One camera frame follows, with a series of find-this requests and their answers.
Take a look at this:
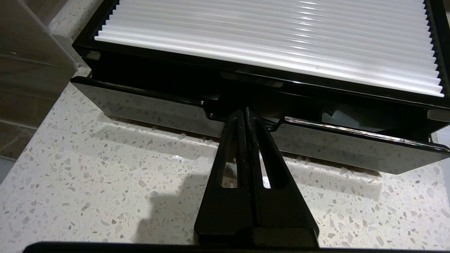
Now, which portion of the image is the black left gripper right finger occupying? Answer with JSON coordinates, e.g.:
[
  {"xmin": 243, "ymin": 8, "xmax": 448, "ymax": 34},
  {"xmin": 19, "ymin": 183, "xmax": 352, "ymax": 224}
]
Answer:
[{"xmin": 246, "ymin": 108, "xmax": 319, "ymax": 246}]

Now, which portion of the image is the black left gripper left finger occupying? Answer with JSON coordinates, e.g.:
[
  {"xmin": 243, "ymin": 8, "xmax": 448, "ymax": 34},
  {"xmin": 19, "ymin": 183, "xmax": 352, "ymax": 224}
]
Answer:
[{"xmin": 194, "ymin": 110, "xmax": 252, "ymax": 243}]

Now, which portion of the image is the black box with white lid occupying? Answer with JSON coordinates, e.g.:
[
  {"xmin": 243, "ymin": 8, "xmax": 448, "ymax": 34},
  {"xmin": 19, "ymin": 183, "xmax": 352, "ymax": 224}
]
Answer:
[{"xmin": 72, "ymin": 0, "xmax": 450, "ymax": 109}]

